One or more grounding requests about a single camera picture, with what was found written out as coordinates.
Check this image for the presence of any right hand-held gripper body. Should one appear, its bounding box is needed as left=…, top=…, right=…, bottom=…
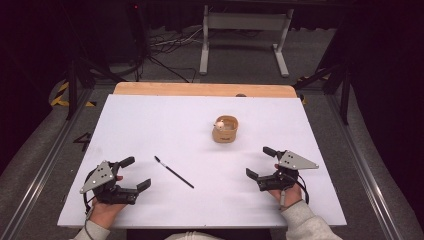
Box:
left=257, top=150, right=320, bottom=192

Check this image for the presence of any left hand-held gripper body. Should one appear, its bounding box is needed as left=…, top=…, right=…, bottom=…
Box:
left=79, top=160, right=139, bottom=205

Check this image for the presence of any black pen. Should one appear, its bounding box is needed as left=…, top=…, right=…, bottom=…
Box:
left=153, top=155, right=195, bottom=190

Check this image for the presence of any wooden pen holder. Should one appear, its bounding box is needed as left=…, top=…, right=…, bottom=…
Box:
left=211, top=115, right=240, bottom=144

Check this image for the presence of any person's right hand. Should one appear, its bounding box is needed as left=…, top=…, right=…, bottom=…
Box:
left=267, top=181, right=303, bottom=212

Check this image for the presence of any person's left hand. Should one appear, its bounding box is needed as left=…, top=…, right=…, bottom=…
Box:
left=88, top=197, right=128, bottom=230

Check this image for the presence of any black tape mark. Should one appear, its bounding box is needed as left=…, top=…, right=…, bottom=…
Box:
left=72, top=132, right=93, bottom=153

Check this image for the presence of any person's light clothing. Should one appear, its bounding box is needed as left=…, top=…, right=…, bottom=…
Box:
left=164, top=231, right=225, bottom=240

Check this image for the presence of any black tripod stand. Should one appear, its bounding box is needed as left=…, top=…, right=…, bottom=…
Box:
left=292, top=63, right=352, bottom=126
left=64, top=56, right=128, bottom=122

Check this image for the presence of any yellow black hazard tape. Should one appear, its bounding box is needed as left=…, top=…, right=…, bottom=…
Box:
left=49, top=80, right=98, bottom=109

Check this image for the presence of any grey metal stand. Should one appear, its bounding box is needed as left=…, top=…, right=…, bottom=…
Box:
left=198, top=4, right=295, bottom=79

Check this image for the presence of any black tower with red light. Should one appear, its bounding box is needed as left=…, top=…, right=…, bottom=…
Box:
left=125, top=0, right=150, bottom=64

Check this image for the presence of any left hand-held gripper cable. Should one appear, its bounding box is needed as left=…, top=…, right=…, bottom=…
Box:
left=82, top=168, right=96, bottom=240

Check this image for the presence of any hand-held gripper cable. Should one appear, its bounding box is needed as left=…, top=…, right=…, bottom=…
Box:
left=294, top=173, right=310, bottom=205
left=82, top=168, right=96, bottom=240

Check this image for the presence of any right hand-held gripper cable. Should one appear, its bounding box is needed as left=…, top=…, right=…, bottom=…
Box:
left=294, top=173, right=310, bottom=205

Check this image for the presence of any aluminium rail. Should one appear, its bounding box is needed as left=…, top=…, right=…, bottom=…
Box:
left=326, top=94, right=406, bottom=240
left=0, top=87, right=95, bottom=240

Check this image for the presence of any bundle of floor cables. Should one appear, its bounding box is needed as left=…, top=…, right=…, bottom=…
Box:
left=144, top=25, right=205, bottom=84

